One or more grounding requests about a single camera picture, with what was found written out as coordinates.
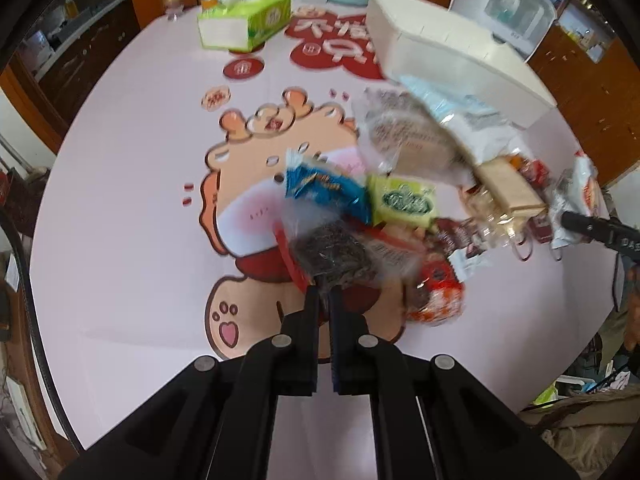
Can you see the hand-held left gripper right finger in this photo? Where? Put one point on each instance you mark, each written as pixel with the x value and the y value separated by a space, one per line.
pixel 342 330

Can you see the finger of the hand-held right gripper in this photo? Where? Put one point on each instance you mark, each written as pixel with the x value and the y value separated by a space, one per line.
pixel 595 227

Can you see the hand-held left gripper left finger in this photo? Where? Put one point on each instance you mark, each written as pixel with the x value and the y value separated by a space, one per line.
pixel 307 320

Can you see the red white snack bag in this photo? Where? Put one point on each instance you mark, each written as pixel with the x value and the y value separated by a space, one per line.
pixel 580 185

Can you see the dark red snack packet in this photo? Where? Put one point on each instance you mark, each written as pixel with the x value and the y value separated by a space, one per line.
pixel 542 229

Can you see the small red snack packet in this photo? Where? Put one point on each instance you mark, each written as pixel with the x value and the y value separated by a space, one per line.
pixel 535 172

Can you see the wafer biscuit pack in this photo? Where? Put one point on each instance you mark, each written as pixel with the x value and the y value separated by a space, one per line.
pixel 510 185

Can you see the clear pale cracker pack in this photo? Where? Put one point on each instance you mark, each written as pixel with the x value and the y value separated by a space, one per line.
pixel 492 220

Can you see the red orange snack packet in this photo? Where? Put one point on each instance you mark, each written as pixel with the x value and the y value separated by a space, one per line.
pixel 440 295

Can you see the blue snack packet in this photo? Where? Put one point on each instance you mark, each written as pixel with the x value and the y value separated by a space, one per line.
pixel 320 187

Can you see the maroon snack packet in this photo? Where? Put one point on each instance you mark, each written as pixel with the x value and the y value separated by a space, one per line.
pixel 457 242

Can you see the yellow green snack packet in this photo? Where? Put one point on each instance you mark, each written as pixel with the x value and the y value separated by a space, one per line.
pixel 402 202

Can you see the clear bag of white sachets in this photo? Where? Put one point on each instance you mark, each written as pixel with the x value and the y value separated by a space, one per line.
pixel 480 130

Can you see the white storage box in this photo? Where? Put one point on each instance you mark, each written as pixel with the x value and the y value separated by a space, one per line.
pixel 450 45

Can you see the large clear bag brown snack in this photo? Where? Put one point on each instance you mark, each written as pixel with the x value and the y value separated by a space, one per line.
pixel 405 130

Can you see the white cosmetics organizer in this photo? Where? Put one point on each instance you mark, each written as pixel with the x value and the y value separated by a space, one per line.
pixel 515 5

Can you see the white teal lotion bottle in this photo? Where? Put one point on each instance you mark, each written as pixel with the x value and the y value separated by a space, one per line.
pixel 507 2

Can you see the green tissue box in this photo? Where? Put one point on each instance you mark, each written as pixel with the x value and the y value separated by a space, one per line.
pixel 250 22

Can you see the kitchen counter cabinet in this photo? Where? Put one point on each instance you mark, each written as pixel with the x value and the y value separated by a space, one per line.
pixel 75 45

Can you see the wooden wall cabinet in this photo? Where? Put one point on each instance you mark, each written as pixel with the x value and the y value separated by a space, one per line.
pixel 575 60

